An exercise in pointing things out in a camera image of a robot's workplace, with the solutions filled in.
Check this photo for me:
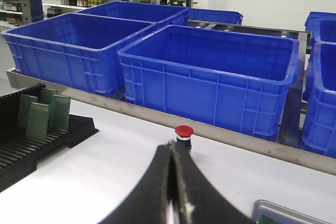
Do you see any green perforated circuit board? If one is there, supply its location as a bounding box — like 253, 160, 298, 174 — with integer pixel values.
26, 102, 50, 141
39, 88, 58, 104
258, 215, 280, 224
17, 94, 38, 128
49, 94, 71, 130

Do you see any silver metal tray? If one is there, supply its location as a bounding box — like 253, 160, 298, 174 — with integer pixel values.
250, 199, 335, 223

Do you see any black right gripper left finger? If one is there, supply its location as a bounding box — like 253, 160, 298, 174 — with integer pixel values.
100, 144, 172, 223

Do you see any blue plastic crate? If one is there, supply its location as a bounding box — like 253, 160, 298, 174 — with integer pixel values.
79, 1, 190, 29
188, 8, 243, 25
118, 25, 299, 140
301, 40, 336, 159
305, 12, 335, 46
2, 13, 155, 97

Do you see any red emergency stop button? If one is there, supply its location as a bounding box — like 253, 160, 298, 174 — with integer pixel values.
175, 125, 194, 154

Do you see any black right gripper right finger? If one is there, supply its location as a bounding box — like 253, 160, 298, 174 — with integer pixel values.
170, 142, 255, 223

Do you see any black slotted board rack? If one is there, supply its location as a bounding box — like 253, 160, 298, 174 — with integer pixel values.
1, 83, 98, 190

